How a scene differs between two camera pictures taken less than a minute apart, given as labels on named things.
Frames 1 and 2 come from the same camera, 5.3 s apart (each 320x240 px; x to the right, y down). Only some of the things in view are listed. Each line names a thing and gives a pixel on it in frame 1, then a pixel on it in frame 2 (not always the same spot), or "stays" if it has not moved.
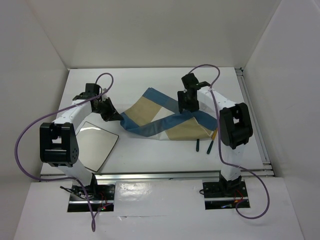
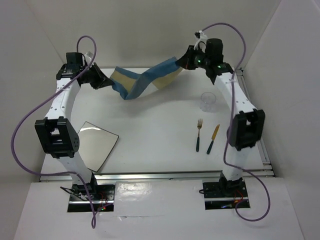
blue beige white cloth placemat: [155, 115] → [129, 84]
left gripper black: [112, 114] → [101, 81]
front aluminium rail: [150, 176] stays
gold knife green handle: [211, 144] stays
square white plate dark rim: [95, 145] stays
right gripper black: [182, 105] → [185, 61]
